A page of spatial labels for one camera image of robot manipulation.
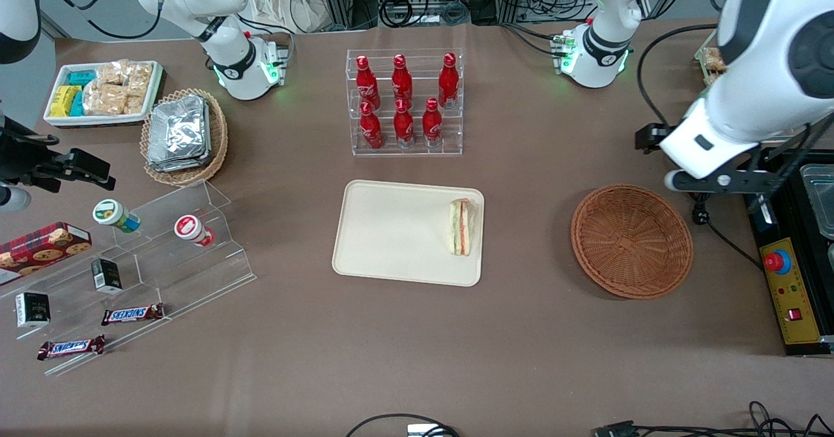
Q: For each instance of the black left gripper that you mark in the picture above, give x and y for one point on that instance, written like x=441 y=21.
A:
x=650 y=136

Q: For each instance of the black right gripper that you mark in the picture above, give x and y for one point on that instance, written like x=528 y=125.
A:
x=21 y=157

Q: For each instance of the triangle sandwich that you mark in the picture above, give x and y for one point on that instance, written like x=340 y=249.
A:
x=460 y=228

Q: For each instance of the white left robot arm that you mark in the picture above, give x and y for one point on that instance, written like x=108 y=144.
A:
x=762 y=66

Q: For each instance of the white rectangular snack tray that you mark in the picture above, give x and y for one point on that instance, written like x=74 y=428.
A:
x=98 y=120

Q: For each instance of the oval light wicker basket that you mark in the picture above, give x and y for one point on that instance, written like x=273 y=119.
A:
x=195 y=177

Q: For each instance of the round brown wicker basket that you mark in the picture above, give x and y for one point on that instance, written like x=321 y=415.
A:
x=629 y=241

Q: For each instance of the beige rectangular tray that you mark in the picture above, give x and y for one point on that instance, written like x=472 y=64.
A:
x=397 y=235

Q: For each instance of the green lid drink cup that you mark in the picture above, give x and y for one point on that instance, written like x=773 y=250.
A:
x=114 y=214

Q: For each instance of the teal snack packet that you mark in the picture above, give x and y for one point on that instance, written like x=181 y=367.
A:
x=77 y=105
x=81 y=78

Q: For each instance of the yellow snack packet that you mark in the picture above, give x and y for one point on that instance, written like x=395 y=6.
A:
x=66 y=93
x=60 y=108

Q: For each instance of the clear rice cracker bag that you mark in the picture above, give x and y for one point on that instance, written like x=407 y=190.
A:
x=135 y=101
x=104 y=99
x=140 y=75
x=112 y=72

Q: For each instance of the red cookie box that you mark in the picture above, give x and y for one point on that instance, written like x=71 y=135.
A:
x=39 y=248

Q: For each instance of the silver foil packet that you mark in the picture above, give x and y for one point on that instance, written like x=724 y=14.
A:
x=189 y=166
x=176 y=127

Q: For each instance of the small black carton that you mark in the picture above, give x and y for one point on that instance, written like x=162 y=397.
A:
x=106 y=275
x=32 y=310

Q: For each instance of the red lid drink cup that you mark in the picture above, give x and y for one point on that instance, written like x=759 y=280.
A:
x=190 y=228

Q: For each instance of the clear acrylic stepped stand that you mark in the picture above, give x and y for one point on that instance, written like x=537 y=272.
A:
x=208 y=274
x=71 y=307

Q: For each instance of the brown snickers bar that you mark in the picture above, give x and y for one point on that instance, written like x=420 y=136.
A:
x=70 y=347
x=132 y=314

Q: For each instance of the red emergency stop button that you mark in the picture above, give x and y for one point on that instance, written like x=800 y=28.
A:
x=777 y=262

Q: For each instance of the red cola bottle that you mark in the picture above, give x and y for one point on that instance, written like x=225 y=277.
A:
x=402 y=82
x=448 y=82
x=404 y=127
x=432 y=126
x=367 y=85
x=371 y=129

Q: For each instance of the black yellow control box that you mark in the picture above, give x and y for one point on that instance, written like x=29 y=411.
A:
x=791 y=307

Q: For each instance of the clear acrylic bottle rack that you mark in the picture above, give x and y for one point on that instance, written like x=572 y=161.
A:
x=417 y=152

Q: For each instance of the beige cloth bag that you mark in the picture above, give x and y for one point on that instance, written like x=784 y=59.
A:
x=287 y=4

